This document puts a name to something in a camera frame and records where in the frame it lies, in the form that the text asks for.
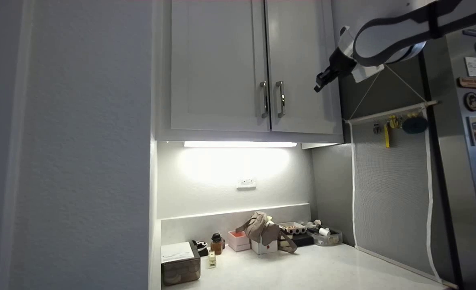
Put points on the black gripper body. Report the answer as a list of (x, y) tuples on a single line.
[(342, 60)]

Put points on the white cabinet door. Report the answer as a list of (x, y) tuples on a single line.
[(214, 69), (301, 65)]

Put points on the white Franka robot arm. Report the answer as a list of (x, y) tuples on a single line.
[(392, 40)]

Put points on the under-cabinet light strip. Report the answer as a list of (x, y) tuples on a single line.
[(238, 144)]

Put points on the brown box white top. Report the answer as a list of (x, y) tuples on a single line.
[(180, 263)]

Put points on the white key rack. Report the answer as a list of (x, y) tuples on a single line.
[(387, 113)]

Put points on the yellow hanging tool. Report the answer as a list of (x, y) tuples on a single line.
[(387, 137)]

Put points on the wooden Mammoth Mountain magnet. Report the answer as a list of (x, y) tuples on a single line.
[(472, 82)]

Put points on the round black tan magnet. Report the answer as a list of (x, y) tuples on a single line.
[(472, 100)]

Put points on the white cup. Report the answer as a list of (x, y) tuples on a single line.
[(324, 231)]

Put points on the dark flat box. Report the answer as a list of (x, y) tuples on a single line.
[(300, 235)]

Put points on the gray tray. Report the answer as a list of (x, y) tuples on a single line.
[(327, 240)]

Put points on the white cardboard box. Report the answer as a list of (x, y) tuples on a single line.
[(263, 247)]

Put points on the pink box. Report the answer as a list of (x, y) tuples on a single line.
[(237, 242)]

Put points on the stainless steel refrigerator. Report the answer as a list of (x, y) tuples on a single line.
[(463, 214)]

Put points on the brown figurine bottle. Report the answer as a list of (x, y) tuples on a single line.
[(217, 243)]

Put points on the small black object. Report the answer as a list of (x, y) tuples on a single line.
[(200, 248)]

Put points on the white wall outlet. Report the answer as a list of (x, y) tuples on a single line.
[(246, 184)]

